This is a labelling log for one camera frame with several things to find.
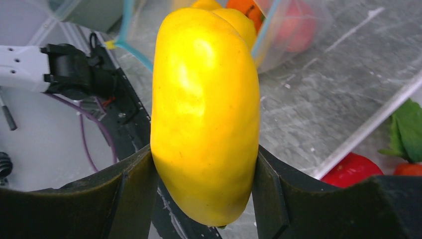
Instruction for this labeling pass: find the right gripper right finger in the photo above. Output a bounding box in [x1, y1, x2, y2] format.
[252, 147, 422, 239]

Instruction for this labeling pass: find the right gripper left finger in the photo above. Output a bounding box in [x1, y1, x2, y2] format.
[0, 146, 158, 239]

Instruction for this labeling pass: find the red bell pepper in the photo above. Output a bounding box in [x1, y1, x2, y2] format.
[321, 152, 384, 188]

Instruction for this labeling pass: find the yellow fruit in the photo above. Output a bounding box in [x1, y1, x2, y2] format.
[150, 7, 260, 227]

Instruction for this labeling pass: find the clear zip top bag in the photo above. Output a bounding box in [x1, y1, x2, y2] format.
[105, 0, 333, 72]

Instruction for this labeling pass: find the pink peach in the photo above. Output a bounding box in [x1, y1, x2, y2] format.
[273, 0, 317, 53]

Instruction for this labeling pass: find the orange tangerine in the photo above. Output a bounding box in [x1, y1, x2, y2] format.
[225, 0, 265, 32]

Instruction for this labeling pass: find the yellow lemon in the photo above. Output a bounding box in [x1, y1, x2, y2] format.
[190, 0, 222, 11]

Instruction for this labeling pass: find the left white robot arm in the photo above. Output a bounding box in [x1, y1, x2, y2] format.
[0, 32, 122, 100]

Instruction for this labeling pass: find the white plastic basket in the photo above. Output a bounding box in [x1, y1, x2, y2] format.
[309, 72, 422, 179]

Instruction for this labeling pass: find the orange carrot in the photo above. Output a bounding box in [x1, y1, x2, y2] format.
[393, 163, 422, 176]

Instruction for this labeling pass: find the green leafy vegetable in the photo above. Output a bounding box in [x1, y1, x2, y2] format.
[378, 99, 422, 163]

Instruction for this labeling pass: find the clear plastic storage box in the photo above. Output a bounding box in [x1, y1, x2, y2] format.
[26, 0, 147, 49]

